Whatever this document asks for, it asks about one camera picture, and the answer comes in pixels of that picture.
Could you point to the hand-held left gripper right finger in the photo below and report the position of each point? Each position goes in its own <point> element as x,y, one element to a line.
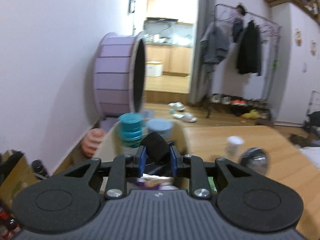
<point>174,162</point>

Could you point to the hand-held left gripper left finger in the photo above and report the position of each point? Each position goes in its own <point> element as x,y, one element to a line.
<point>142,162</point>

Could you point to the black foam roll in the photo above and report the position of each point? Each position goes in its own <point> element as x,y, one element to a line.
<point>155,146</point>

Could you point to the blue lidded toothpick jar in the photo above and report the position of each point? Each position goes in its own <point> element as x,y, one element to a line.
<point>160,127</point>

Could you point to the purple snack packet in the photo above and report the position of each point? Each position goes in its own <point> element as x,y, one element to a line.
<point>150,183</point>

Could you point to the green packet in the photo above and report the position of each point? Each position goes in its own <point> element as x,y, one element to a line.
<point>212,185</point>

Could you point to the white slipper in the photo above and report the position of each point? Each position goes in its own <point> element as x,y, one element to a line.
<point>177,106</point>
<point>185,117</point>

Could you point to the pink cat toy tower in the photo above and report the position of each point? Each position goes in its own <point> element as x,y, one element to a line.
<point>93,142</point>

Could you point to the white paper cup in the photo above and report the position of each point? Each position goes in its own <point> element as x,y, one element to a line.
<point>234,146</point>

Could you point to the shiny metal bowl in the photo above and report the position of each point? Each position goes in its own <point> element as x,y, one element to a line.
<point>255,161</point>

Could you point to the row of shoes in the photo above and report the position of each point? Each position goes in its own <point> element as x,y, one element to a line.
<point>237,101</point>

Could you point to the yellow plush toy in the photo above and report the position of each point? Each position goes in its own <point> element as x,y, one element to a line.
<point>250,115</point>

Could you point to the purple cat exercise wheel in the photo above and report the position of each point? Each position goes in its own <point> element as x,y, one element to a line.
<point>112,75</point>

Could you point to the white box with yellow lid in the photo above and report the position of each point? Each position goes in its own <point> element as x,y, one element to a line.
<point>154,69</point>

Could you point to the black lidded jar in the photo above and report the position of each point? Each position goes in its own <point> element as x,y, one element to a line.
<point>39,168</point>

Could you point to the wooden lower kitchen cabinets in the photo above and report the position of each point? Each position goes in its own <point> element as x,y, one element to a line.
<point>178,58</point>

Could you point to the wooden kitchen cabinets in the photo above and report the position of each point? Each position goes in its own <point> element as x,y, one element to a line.
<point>178,58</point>
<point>170,5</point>

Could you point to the grey jacket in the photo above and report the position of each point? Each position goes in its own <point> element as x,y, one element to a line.
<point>215,45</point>

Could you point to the dishes on kitchen counter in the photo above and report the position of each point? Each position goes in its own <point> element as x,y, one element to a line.
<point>157,38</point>

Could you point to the brown cardboard box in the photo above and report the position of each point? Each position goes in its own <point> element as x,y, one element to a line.
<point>15,177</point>

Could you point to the black coat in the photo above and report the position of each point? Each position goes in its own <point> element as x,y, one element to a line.
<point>250,52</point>

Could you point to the range hood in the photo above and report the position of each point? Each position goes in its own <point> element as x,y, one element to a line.
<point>162,19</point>

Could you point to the dark bag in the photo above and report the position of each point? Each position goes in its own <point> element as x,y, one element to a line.
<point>313,125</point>

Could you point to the metal clothes rack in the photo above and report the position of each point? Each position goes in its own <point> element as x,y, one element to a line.
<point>273,55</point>

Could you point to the dark blue garment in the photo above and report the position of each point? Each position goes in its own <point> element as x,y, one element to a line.
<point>238,27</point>

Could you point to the white wardrobe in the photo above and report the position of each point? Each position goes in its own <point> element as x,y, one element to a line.
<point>297,75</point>

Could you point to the grey curtain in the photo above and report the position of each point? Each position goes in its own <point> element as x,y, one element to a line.
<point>202,10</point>

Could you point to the wooden upper kitchen cabinets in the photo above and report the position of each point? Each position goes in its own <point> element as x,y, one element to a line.
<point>170,5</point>

